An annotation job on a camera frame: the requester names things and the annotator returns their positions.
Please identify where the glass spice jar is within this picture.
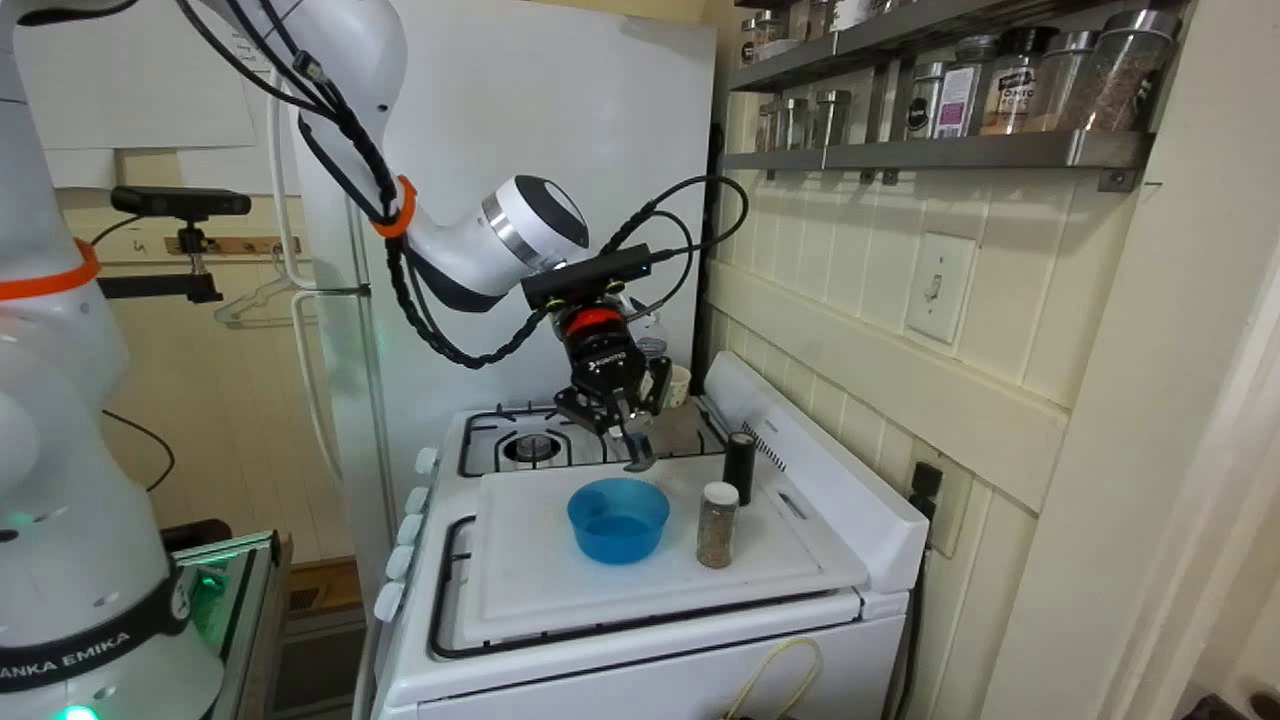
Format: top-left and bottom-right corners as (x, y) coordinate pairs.
(974, 50), (1091, 141)
(777, 92), (812, 151)
(1074, 10), (1185, 137)
(895, 58), (943, 141)
(931, 58), (985, 141)
(812, 85), (848, 151)

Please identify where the metal robot cart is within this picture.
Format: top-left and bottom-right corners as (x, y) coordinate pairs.
(155, 526), (291, 720)

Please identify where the black cylindrical shaker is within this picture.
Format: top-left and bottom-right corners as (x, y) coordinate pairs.
(721, 427), (761, 507)

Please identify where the cream patterned cup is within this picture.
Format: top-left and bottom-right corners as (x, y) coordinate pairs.
(660, 362), (700, 409)

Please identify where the orange forearm strap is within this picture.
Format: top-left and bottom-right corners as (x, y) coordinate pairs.
(369, 173), (422, 243)

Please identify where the black burner grate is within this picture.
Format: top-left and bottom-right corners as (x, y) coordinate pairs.
(456, 395), (731, 480)

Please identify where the thin black wall cable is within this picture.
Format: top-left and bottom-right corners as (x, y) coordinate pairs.
(100, 404), (178, 500)

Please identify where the cream light switch plate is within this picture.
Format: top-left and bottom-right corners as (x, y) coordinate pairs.
(904, 233), (979, 347)

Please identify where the metal spice shelf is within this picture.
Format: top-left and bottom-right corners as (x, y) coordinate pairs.
(721, 129), (1156, 192)
(728, 0), (1055, 96)

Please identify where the white gas stove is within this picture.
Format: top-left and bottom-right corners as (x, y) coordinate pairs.
(353, 347), (931, 720)

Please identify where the orange strap on big link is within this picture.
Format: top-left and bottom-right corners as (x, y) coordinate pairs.
(0, 238), (105, 308)

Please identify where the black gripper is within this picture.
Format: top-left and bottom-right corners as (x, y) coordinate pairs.
(556, 301), (660, 463)

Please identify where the white refrigerator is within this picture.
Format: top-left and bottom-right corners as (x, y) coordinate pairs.
(270, 0), (721, 571)

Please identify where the white cutting board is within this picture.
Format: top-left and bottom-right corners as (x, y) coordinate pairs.
(471, 453), (832, 647)

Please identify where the round stove burner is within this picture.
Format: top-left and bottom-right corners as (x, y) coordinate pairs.
(496, 427), (572, 474)

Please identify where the black power plug cord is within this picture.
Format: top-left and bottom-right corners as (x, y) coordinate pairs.
(883, 461), (947, 720)

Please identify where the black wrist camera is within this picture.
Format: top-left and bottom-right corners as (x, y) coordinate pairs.
(518, 243), (660, 317)

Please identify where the white-lidded spice jar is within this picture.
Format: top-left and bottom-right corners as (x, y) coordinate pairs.
(693, 480), (742, 571)

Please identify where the black stereo camera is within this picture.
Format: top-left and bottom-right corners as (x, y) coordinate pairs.
(106, 179), (257, 225)

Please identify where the blue plastic bowl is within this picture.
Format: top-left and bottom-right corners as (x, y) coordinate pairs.
(563, 476), (677, 569)

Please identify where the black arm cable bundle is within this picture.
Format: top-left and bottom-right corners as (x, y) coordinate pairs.
(175, 0), (551, 374)

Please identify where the black camera cable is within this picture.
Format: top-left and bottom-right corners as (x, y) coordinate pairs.
(594, 173), (751, 326)

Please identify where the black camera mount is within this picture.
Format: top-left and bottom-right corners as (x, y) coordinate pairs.
(97, 217), (229, 308)

